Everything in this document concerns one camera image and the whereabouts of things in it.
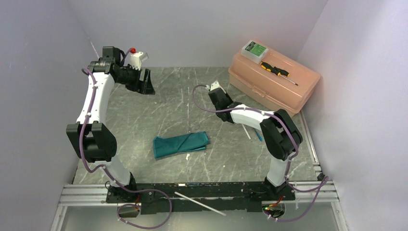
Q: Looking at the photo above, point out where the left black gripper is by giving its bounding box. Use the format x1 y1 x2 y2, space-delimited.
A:
116 64 155 95

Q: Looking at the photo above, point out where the white plastic utensil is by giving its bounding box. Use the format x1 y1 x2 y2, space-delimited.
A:
174 192 227 217
242 124 251 139

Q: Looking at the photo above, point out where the blue plastic utensil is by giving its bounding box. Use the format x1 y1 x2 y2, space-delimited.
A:
254 129 263 141

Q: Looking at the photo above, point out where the teal cloth napkin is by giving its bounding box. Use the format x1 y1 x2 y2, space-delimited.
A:
153 131 210 159

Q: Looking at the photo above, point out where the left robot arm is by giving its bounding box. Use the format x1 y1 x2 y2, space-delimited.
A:
66 46 155 202

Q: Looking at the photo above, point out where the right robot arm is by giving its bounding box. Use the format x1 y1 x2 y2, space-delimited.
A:
208 87 303 200

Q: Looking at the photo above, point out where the yellow black screwdriver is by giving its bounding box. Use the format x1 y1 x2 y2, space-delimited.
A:
260 61 299 86

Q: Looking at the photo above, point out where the green white small box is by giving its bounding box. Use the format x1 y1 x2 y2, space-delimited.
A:
241 40 269 64

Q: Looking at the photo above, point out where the pink plastic toolbox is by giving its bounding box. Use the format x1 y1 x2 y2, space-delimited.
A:
229 40 321 116

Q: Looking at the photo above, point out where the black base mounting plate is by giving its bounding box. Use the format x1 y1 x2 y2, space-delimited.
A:
105 181 295 215

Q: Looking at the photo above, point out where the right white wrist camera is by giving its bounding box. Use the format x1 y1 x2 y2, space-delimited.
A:
210 81 222 91

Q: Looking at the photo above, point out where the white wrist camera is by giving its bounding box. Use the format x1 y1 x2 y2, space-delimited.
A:
128 48 149 70
210 81 222 91

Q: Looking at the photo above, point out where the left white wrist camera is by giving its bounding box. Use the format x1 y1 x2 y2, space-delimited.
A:
128 48 149 70

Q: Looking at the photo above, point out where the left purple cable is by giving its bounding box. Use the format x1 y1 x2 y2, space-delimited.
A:
79 68 173 230

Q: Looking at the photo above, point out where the aluminium frame rail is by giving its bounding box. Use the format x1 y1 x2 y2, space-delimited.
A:
58 181 340 206

